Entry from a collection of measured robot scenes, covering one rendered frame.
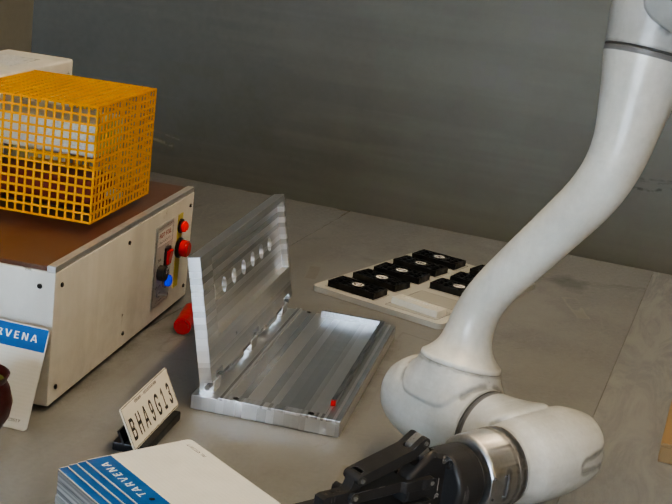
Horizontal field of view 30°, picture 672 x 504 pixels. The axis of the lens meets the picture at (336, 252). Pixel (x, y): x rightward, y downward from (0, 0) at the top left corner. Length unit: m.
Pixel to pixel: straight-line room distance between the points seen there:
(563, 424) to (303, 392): 0.44
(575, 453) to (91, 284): 0.69
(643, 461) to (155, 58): 2.93
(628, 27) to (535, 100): 2.56
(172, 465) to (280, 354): 0.58
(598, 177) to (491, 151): 2.59
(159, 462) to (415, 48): 2.83
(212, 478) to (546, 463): 0.37
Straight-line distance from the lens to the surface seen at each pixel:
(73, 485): 1.30
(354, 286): 2.27
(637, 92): 1.41
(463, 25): 3.99
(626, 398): 2.00
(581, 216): 1.44
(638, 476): 1.73
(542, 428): 1.44
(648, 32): 1.40
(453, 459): 1.35
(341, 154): 4.14
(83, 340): 1.75
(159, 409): 1.64
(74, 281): 1.68
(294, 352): 1.91
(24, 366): 1.63
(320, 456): 1.62
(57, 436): 1.62
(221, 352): 1.74
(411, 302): 2.22
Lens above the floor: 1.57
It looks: 15 degrees down
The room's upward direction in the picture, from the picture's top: 7 degrees clockwise
